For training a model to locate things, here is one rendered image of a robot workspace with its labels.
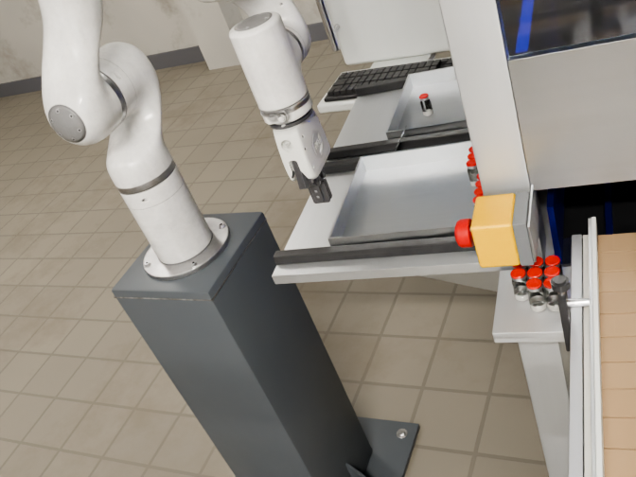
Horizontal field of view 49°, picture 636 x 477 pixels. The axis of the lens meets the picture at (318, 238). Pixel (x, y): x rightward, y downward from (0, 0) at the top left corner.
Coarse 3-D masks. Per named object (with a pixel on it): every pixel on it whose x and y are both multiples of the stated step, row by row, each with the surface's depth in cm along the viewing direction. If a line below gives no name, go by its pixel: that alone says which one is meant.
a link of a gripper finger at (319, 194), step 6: (312, 180) 116; (312, 186) 119; (318, 186) 118; (324, 186) 119; (312, 192) 120; (318, 192) 119; (324, 192) 120; (312, 198) 121; (318, 198) 120; (324, 198) 121
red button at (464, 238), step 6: (456, 222) 95; (462, 222) 94; (468, 222) 94; (456, 228) 94; (462, 228) 93; (468, 228) 93; (456, 234) 94; (462, 234) 93; (468, 234) 93; (456, 240) 94; (462, 240) 94; (468, 240) 93; (462, 246) 94; (468, 246) 94
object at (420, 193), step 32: (384, 160) 137; (416, 160) 135; (448, 160) 133; (352, 192) 131; (384, 192) 131; (416, 192) 127; (448, 192) 124; (352, 224) 126; (384, 224) 123; (416, 224) 120; (448, 224) 117
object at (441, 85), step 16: (416, 80) 161; (432, 80) 160; (448, 80) 159; (400, 96) 154; (416, 96) 158; (432, 96) 156; (448, 96) 153; (400, 112) 152; (416, 112) 152; (448, 112) 148; (400, 128) 149; (416, 128) 140; (432, 128) 139; (448, 128) 138; (464, 128) 137
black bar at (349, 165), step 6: (330, 162) 143; (336, 162) 143; (342, 162) 142; (348, 162) 141; (354, 162) 140; (324, 168) 143; (330, 168) 143; (336, 168) 142; (342, 168) 142; (348, 168) 141; (354, 168) 141
